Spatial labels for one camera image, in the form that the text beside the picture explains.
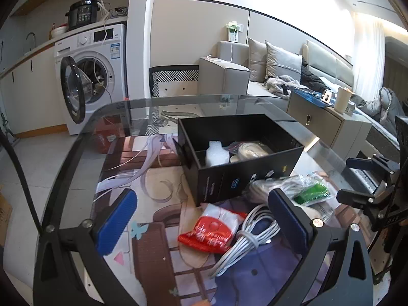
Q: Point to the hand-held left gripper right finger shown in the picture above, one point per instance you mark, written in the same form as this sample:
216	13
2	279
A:
287	220

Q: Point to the bagged green packet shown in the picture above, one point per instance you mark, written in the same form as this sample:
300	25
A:
312	193

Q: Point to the white cup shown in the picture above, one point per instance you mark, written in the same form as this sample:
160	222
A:
341	100

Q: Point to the white curtain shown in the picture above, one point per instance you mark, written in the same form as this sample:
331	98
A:
368	54

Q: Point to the red box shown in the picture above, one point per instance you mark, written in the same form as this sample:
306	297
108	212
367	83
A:
102	137

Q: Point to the plain grey pillow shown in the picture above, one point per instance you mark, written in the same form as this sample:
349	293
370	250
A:
256	60

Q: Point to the blue tray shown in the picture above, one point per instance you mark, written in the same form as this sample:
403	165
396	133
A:
310	97

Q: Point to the black pressure cooker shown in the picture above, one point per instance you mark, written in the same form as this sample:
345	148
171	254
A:
83	14

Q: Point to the dark jacket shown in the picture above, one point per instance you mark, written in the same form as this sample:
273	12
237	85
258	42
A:
314	78

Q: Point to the brown cardboard box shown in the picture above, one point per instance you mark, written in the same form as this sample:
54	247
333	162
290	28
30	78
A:
4	216

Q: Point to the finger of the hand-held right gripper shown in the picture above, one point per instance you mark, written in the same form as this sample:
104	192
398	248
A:
360	163
353	197

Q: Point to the black patterned chair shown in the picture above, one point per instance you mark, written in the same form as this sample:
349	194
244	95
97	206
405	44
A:
173	76

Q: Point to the grey down jacket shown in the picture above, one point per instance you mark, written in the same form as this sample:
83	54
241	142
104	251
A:
387	105

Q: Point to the grey striped pillow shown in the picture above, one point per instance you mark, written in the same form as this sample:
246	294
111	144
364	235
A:
282	63

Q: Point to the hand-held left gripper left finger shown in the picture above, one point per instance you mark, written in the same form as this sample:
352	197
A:
116	221

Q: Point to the red and white bag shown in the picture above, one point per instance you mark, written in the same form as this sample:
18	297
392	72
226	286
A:
210	229

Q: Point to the white bowl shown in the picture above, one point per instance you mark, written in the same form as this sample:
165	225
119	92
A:
57	31

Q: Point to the printed table mat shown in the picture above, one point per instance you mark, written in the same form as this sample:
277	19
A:
159	191

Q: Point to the bagged striped socks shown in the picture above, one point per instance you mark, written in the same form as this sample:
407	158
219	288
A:
264	187

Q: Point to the small white box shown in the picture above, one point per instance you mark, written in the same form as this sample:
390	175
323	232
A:
350	108

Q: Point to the wall socket with charger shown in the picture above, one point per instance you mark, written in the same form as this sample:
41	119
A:
233	32

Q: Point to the white washing machine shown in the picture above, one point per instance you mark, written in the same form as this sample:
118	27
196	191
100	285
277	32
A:
108	67

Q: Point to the beige bedside cabinet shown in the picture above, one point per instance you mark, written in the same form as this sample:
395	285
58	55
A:
325	124

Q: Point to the bagged cream item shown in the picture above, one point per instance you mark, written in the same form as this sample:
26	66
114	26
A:
251	150

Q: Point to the grey fluffy garment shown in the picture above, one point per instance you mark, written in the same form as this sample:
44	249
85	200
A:
280	84

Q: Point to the beige kitchen cabinet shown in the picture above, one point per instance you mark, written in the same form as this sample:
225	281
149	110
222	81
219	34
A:
32	95

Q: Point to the black cardboard box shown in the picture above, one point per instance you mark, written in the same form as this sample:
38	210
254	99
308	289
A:
223	185

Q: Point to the grey sofa with cushions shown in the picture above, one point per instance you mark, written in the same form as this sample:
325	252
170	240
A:
331	63

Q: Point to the metal faucet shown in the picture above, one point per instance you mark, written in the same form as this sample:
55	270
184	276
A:
30	40

